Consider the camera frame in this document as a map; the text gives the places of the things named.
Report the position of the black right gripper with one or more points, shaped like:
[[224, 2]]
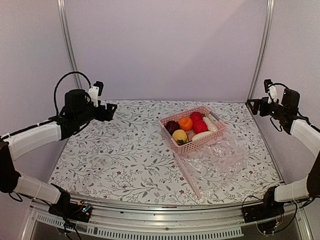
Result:
[[263, 101]]

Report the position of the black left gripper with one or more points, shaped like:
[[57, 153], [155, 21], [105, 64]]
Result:
[[109, 113]]

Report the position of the red toy fruit front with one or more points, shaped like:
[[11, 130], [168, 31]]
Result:
[[199, 126]]

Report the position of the red toy fruit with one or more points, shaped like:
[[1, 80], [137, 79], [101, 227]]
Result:
[[199, 126], [196, 116]]

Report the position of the pink perforated plastic basket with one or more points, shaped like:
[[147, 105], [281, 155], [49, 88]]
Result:
[[191, 129]]

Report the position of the clear zip top bag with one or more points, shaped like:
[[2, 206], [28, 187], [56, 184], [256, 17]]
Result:
[[211, 167]]

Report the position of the orange toy fruit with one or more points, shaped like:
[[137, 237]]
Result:
[[185, 123]]

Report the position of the yellow toy fruit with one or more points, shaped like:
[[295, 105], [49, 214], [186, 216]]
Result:
[[180, 137]]

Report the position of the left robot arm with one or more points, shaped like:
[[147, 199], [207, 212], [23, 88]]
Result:
[[80, 108]]

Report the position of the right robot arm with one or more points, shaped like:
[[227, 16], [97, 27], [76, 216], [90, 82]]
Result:
[[295, 146]]

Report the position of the white toy vegetable rear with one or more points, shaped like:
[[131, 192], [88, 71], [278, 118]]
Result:
[[210, 125]]

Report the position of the white toy vegetable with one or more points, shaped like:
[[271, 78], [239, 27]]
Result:
[[203, 135], [210, 125]]

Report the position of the floral patterned table mat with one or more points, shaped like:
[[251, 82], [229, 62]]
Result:
[[127, 159]]

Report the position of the white toy vegetable front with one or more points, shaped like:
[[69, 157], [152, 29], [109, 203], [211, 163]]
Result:
[[203, 135]]

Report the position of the dark purple toy fruit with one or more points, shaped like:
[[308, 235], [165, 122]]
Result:
[[172, 126]]

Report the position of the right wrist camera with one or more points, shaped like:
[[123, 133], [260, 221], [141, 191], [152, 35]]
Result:
[[271, 90]]

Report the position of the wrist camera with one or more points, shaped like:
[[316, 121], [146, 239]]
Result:
[[271, 90], [95, 92]]

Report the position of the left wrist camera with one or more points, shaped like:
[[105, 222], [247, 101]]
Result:
[[95, 92]]

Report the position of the right aluminium frame post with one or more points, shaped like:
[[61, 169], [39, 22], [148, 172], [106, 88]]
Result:
[[270, 5]]

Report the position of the aluminium frame post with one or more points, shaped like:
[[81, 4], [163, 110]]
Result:
[[270, 5], [61, 7]]

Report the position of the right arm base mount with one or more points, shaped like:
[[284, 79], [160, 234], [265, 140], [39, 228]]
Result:
[[262, 211]]

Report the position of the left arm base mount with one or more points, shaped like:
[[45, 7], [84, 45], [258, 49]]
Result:
[[79, 211]]

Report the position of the left aluminium frame post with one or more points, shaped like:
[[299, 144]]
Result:
[[61, 7]]

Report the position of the aluminium front rail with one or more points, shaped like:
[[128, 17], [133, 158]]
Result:
[[121, 220]]

